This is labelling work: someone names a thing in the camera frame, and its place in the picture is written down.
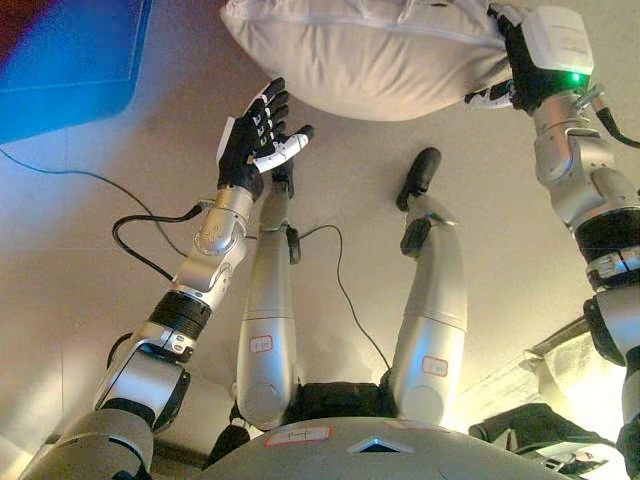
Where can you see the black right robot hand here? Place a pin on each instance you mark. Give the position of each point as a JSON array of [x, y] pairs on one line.
[[550, 40]]

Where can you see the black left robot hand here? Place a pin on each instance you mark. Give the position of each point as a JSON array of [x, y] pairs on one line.
[[245, 150]]

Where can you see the cream fringed pillow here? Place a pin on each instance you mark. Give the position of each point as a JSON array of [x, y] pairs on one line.
[[380, 60]]

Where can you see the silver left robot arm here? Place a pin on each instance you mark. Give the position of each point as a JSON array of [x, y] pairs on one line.
[[210, 250]]

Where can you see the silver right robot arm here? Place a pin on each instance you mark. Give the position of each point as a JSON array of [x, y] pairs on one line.
[[575, 160]]

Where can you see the dark glossy table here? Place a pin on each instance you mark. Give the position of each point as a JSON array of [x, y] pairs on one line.
[[70, 65]]

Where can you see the grey robot torso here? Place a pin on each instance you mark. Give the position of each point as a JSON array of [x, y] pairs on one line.
[[380, 460]]

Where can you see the black fabric bundle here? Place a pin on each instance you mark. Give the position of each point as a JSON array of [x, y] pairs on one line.
[[540, 425]]

